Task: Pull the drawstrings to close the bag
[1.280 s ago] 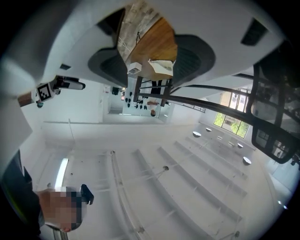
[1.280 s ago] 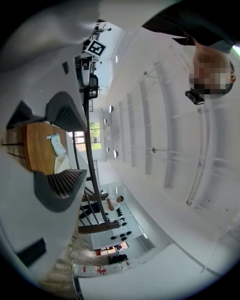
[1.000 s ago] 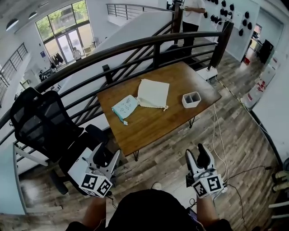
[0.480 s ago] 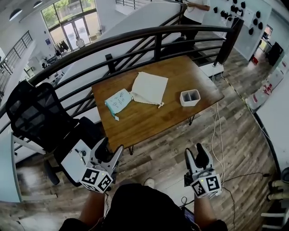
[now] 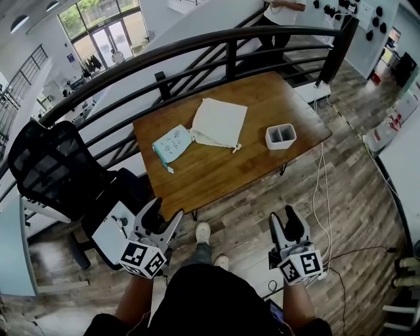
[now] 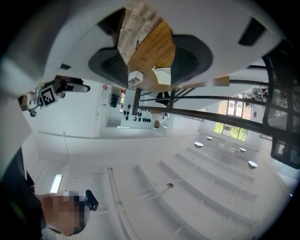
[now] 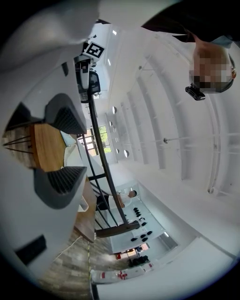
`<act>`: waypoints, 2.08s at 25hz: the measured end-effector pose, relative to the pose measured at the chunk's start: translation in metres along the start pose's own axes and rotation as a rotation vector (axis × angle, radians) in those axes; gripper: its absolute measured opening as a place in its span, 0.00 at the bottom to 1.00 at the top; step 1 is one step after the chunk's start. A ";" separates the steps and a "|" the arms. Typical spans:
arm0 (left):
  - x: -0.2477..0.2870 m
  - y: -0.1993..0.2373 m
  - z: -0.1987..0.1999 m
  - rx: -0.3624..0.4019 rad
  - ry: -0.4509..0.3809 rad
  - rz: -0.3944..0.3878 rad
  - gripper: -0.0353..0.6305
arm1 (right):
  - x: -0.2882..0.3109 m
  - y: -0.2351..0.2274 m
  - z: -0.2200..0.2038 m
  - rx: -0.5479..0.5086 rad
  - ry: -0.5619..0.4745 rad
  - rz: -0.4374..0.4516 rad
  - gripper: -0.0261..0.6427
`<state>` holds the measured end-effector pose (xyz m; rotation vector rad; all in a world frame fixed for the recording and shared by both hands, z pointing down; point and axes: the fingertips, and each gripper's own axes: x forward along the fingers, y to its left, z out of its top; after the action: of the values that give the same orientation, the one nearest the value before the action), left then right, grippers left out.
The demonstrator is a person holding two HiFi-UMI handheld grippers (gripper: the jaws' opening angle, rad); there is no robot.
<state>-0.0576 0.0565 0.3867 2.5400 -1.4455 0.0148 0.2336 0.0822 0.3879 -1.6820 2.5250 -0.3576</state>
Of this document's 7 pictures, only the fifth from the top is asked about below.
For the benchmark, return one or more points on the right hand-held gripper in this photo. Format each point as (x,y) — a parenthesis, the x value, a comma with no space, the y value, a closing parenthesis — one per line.
(302,264)

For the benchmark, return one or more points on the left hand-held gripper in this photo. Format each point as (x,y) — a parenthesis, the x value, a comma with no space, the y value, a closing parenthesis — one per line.
(138,257)

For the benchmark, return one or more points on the person's left forearm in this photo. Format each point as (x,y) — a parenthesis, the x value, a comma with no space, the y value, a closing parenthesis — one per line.
(134,302)

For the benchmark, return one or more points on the person's right forearm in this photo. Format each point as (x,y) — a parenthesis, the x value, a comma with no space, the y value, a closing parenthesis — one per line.
(298,302)

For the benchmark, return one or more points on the white plastic bag red print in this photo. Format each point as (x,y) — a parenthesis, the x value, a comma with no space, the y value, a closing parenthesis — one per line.
(384,131)

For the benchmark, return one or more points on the person's left white shoe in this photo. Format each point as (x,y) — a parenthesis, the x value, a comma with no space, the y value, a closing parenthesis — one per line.
(203,232)

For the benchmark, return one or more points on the person's white shoe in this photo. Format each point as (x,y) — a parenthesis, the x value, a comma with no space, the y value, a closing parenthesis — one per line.
(222,260)
(203,232)

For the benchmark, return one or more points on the person's grey trouser leg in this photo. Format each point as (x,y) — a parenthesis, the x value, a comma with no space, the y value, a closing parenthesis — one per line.
(201,254)

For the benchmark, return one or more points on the white drawer cabinet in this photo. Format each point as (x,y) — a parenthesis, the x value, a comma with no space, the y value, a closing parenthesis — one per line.
(111,236)

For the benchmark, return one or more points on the person's right white shoe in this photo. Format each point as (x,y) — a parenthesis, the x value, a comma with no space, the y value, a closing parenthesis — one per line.
(222,260)

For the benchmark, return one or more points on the mint printed pouch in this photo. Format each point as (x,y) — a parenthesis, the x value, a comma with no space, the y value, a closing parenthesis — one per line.
(172,144)

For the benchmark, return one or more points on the small tablet screen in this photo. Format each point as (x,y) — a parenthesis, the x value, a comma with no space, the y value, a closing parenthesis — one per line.
(276,311)

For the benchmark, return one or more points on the white two-compartment container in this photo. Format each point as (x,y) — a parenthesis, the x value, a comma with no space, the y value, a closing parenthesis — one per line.
(280,138)

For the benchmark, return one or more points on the person's black shirt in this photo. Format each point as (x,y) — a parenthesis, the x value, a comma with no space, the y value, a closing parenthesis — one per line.
(210,305)

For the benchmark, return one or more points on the black mesh office chair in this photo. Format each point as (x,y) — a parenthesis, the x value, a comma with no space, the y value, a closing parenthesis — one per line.
(49,167)

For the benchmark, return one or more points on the white low box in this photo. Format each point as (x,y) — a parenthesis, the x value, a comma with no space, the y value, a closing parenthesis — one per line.
(311,92)

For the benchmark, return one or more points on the dark staircase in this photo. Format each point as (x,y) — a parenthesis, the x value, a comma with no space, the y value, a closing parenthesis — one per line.
(295,65)

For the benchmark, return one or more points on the rack of dark clothes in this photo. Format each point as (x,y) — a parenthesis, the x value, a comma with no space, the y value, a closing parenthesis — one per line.
(91,62)

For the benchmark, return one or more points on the small red bin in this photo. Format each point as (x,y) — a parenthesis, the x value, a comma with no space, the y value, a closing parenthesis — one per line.
(377,77)

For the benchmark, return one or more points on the black balcony balustrade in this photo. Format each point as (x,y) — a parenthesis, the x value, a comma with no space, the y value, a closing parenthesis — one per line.
(23,85)

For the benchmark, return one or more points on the glass entrance doors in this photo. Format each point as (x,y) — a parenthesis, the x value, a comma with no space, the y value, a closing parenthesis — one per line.
(105,29)

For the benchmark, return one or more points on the dome pendant lamp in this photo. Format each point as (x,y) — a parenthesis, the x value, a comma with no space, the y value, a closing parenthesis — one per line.
(19,23)
(52,5)

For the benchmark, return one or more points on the blue wall sign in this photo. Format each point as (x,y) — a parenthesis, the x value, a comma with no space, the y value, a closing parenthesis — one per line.
(71,57)

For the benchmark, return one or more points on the group of black wall-hung headsets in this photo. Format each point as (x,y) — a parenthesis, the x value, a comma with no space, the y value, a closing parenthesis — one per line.
(348,6)

